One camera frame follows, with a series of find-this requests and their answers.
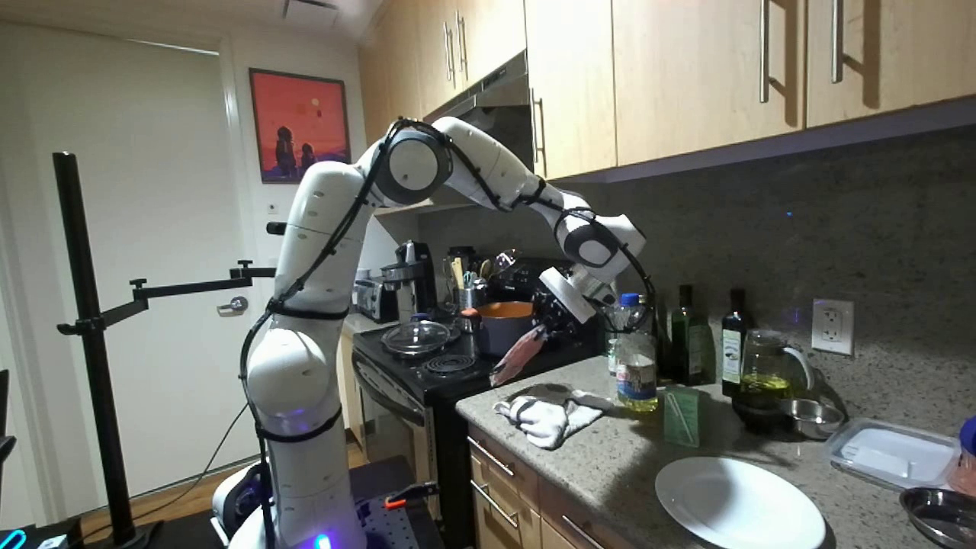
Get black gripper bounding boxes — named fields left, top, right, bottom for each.
left=520, top=286, right=580, bottom=347

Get pink sliced ham package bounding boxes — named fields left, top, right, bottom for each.
left=489, top=321, right=551, bottom=392

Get white striped towel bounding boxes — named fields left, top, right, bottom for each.
left=495, top=389, right=606, bottom=456

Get white round plate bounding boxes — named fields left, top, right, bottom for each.
left=652, top=456, right=831, bottom=549

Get orange cooking pot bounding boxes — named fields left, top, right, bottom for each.
left=470, top=296, right=548, bottom=360

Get utensil holder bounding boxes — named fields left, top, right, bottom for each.
left=441, top=244, right=492, bottom=315

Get plastic bottle blue cap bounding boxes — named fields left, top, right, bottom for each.
left=605, top=291, right=662, bottom=415

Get glass pot lid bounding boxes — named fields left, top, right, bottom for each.
left=377, top=315, right=464, bottom=364

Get black stove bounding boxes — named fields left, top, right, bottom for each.
left=347, top=257, right=605, bottom=549

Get black coffee maker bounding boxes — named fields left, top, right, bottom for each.
left=394, top=239, right=441, bottom=315

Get large olive oil bottle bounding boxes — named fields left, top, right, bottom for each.
left=666, top=282, right=714, bottom=389

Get silver toaster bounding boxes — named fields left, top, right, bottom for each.
left=351, top=266, right=425, bottom=328

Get wooden lower cabinets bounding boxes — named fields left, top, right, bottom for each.
left=461, top=425, right=638, bottom=549

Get wooden cabinets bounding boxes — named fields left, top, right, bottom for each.
left=354, top=0, right=976, bottom=185
left=461, top=425, right=638, bottom=549

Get dark slim bottle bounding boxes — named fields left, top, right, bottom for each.
left=716, top=286, right=757, bottom=401

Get robot mobile base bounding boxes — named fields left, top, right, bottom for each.
left=209, top=456, right=451, bottom=549

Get small black bowl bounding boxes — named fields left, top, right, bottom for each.
left=730, top=392, right=803, bottom=437

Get glass oil cruet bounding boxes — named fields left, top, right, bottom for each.
left=736, top=328, right=817, bottom=412

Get small steel bowl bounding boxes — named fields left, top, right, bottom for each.
left=788, top=392, right=851, bottom=443
left=898, top=481, right=976, bottom=549

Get wooden upper cabinets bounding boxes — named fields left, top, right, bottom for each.
left=354, top=0, right=976, bottom=185

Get red framed poster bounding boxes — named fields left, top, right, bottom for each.
left=246, top=67, right=354, bottom=188

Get clear container white lid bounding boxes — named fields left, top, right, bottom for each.
left=823, top=415, right=961, bottom=492

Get white door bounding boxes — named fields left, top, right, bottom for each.
left=0, top=22, right=275, bottom=527

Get black tripod stand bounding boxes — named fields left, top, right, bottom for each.
left=50, top=151, right=285, bottom=549

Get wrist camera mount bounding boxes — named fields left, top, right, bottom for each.
left=537, top=263, right=605, bottom=328

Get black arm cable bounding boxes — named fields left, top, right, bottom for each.
left=237, top=120, right=658, bottom=549

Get metal cabinet handle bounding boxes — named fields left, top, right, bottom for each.
left=761, top=0, right=806, bottom=132
left=827, top=0, right=878, bottom=112
left=530, top=94, right=548, bottom=181

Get white wall outlet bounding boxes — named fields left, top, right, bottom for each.
left=808, top=296, right=856, bottom=360

